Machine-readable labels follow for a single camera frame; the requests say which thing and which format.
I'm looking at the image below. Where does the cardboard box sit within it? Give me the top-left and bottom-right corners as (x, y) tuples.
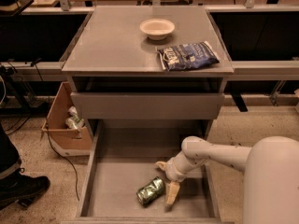
(42, 82), (93, 156)

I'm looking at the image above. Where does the white bottle in box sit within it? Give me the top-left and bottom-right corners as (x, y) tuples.
(65, 106), (85, 132)

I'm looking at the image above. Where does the open middle drawer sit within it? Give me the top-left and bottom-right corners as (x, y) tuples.
(61, 121), (224, 224)

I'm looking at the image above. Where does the grey drawer cabinet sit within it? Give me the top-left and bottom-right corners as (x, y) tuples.
(63, 6), (234, 137)

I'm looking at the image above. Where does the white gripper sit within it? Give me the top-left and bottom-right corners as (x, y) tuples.
(156, 151), (207, 206)

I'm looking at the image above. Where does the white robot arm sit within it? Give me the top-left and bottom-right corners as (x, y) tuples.
(157, 136), (299, 224)

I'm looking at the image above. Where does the crushed green can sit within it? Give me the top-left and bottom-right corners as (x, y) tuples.
(136, 176), (165, 205)

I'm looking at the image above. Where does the black shoe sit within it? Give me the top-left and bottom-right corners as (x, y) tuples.
(0, 171), (50, 210)

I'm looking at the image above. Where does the white bowl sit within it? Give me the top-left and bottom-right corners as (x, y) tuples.
(139, 19), (175, 41)

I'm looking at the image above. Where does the blue chip bag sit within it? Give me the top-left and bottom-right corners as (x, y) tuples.
(157, 41), (220, 71)

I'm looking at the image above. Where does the closed top drawer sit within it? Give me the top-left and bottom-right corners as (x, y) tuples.
(71, 92), (224, 119)

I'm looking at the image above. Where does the black floor cable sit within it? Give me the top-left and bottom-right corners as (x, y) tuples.
(30, 58), (81, 202)

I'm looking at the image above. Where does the dark trouser leg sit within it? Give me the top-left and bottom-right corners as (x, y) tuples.
(0, 124), (21, 180)

